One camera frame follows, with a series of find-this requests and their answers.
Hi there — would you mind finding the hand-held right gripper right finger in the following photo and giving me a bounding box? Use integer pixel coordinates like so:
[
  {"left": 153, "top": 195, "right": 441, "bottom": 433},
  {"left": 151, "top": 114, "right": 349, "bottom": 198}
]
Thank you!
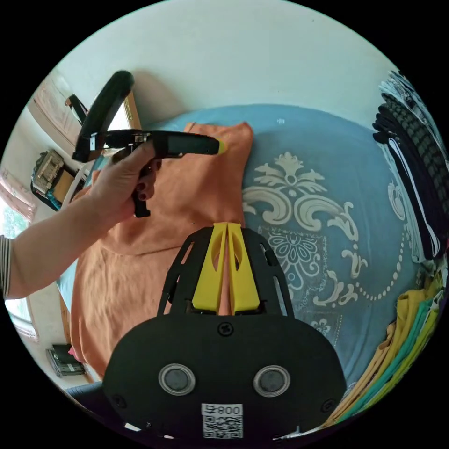
[{"left": 228, "top": 223, "right": 261, "bottom": 315}]

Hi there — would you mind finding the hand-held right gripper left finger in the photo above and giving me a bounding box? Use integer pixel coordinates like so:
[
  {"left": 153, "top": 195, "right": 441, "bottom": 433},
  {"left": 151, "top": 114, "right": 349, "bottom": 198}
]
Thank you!
[{"left": 192, "top": 223, "right": 228, "bottom": 312}]

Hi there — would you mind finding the orange long sleeve shirt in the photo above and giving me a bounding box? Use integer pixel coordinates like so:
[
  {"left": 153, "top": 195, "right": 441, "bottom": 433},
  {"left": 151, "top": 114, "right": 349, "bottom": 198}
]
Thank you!
[{"left": 70, "top": 121, "right": 255, "bottom": 379}]

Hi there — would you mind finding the person's left forearm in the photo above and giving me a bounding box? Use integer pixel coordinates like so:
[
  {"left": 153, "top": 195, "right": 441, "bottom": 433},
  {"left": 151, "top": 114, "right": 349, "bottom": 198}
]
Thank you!
[{"left": 8, "top": 193, "right": 111, "bottom": 300}]

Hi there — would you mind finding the person's left hand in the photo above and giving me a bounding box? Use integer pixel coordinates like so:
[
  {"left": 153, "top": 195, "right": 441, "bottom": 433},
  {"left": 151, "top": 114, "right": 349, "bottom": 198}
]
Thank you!
[{"left": 88, "top": 142, "right": 163, "bottom": 229}]

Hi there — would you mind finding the bed with blue printed sheet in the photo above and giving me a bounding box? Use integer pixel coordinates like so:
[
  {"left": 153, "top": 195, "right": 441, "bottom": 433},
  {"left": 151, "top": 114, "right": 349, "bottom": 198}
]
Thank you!
[{"left": 56, "top": 103, "right": 443, "bottom": 391}]

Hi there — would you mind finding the shelf with items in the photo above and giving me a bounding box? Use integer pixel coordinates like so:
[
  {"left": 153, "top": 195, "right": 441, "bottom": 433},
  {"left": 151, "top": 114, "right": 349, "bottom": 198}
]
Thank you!
[{"left": 30, "top": 149, "right": 89, "bottom": 212}]

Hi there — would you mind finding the pile of colourful clothes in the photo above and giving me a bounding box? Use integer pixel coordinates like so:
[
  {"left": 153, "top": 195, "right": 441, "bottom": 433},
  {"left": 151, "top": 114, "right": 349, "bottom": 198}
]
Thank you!
[{"left": 321, "top": 270, "right": 447, "bottom": 429}]

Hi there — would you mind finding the pink curtain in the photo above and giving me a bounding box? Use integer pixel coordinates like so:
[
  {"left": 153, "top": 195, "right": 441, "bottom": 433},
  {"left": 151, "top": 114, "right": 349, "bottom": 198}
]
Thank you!
[{"left": 0, "top": 167, "right": 38, "bottom": 220}]

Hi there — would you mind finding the window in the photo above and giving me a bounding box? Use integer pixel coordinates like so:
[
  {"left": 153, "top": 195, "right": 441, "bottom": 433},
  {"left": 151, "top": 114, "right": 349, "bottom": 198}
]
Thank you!
[{"left": 0, "top": 203, "right": 30, "bottom": 241}]

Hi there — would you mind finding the pile of dark clothes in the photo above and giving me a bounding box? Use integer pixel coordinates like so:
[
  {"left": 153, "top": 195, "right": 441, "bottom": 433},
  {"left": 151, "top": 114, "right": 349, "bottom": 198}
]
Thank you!
[{"left": 371, "top": 70, "right": 449, "bottom": 262}]

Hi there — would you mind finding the person's body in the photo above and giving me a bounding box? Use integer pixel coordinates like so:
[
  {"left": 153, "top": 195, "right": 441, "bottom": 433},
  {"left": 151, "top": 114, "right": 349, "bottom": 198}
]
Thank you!
[{"left": 0, "top": 235, "right": 13, "bottom": 299}]

